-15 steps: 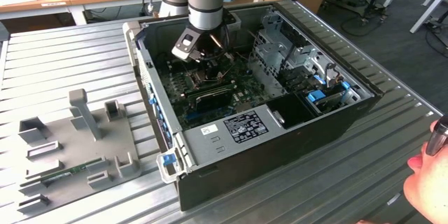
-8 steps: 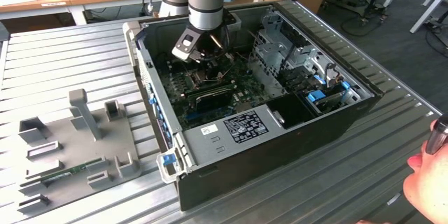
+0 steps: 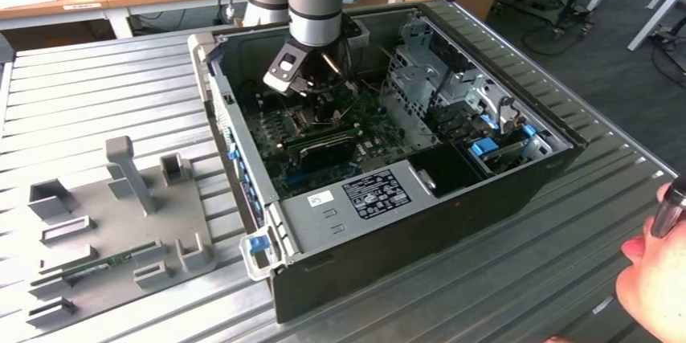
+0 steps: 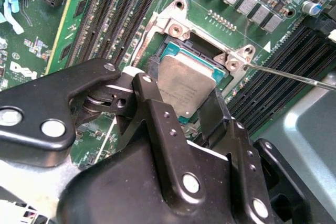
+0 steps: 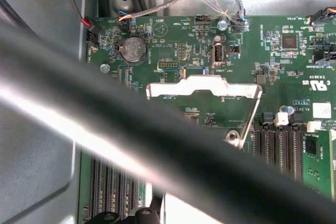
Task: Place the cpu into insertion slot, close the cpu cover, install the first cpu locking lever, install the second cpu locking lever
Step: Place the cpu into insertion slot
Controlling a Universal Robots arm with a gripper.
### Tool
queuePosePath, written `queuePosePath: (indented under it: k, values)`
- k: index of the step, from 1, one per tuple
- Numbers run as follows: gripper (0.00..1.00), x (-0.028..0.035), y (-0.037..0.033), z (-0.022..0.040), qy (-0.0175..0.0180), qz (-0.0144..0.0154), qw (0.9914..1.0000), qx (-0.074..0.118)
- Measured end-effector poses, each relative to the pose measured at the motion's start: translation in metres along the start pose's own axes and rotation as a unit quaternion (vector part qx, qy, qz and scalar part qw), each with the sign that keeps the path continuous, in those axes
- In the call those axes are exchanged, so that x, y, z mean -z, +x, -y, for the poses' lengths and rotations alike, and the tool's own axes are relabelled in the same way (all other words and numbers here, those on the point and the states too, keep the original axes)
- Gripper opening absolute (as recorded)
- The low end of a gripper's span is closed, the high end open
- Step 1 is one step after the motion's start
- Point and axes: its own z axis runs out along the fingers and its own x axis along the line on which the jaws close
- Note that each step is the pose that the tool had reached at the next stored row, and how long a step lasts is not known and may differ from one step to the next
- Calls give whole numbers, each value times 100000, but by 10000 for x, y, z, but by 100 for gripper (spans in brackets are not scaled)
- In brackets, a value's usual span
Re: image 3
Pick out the metal locking lever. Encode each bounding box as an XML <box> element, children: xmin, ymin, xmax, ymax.
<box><xmin>340</xmin><ymin>94</ymin><xmax>362</xmax><ymax>119</ymax></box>

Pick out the small round black tool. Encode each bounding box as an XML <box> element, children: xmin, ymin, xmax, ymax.
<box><xmin>649</xmin><ymin>180</ymin><xmax>686</xmax><ymax>240</ymax></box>

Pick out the CPU socket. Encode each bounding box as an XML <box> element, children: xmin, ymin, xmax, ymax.
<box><xmin>286</xmin><ymin>108</ymin><xmax>324</xmax><ymax>138</ymax></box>

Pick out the green RAM stick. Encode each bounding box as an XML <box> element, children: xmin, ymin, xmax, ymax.
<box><xmin>277</xmin><ymin>126</ymin><xmax>360</xmax><ymax>151</ymax></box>
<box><xmin>58</xmin><ymin>249</ymin><xmax>138</xmax><ymax>284</ymax></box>

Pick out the metal drive cage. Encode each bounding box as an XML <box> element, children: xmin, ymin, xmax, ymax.
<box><xmin>380</xmin><ymin>8</ymin><xmax>519</xmax><ymax>147</ymax></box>

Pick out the black graphics card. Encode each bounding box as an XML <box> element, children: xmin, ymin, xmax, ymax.
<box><xmin>296</xmin><ymin>137</ymin><xmax>357</xmax><ymax>175</ymax></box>

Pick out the green motherboard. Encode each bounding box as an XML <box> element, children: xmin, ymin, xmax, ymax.
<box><xmin>238</xmin><ymin>84</ymin><xmax>437</xmax><ymax>202</ymax></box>

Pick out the hard disk in blue carrier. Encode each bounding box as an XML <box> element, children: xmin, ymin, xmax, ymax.
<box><xmin>465</xmin><ymin>137</ymin><xmax>531</xmax><ymax>178</ymax></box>

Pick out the grey power supply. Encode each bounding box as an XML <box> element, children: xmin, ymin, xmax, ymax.
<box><xmin>274</xmin><ymin>157</ymin><xmax>441</xmax><ymax>267</ymax></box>

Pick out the black PC case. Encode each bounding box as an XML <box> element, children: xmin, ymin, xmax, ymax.
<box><xmin>185</xmin><ymin>0</ymin><xmax>596</xmax><ymax>325</ymax></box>

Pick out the grey parts rack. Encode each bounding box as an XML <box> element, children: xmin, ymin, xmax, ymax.
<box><xmin>23</xmin><ymin>135</ymin><xmax>220</xmax><ymax>330</ymax></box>

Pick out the white table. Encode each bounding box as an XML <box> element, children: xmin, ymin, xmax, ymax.
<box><xmin>585</xmin><ymin>0</ymin><xmax>686</xmax><ymax>53</ymax></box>

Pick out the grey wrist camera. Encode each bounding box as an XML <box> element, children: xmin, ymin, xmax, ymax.
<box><xmin>260</xmin><ymin>40</ymin><xmax>313</xmax><ymax>98</ymax></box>

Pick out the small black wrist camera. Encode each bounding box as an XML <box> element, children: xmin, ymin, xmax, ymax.
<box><xmin>346</xmin><ymin>21</ymin><xmax>372</xmax><ymax>50</ymax></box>

